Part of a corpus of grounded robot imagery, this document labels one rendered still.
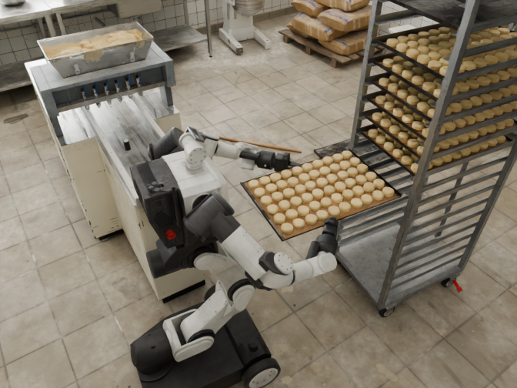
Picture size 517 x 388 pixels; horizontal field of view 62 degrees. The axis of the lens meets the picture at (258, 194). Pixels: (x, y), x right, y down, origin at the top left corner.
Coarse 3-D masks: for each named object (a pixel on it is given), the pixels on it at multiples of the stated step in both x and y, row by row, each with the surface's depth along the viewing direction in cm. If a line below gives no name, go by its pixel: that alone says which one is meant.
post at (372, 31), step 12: (372, 0) 176; (372, 12) 178; (372, 24) 180; (372, 36) 184; (372, 48) 188; (360, 84) 200; (360, 96) 202; (360, 108) 206; (360, 120) 211; (336, 252) 273
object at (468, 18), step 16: (480, 0) 136; (464, 16) 140; (464, 32) 142; (464, 48) 146; (448, 80) 154; (448, 96) 158; (432, 128) 167; (432, 144) 171; (416, 176) 184; (416, 192) 187; (400, 240) 207; (384, 288) 233; (384, 304) 242
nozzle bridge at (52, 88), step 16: (160, 48) 260; (48, 64) 244; (128, 64) 244; (144, 64) 243; (160, 64) 245; (48, 80) 229; (64, 80) 229; (80, 80) 229; (96, 80) 232; (112, 80) 245; (144, 80) 255; (160, 80) 257; (48, 96) 224; (64, 96) 236; (80, 96) 241; (112, 96) 245; (48, 112) 228
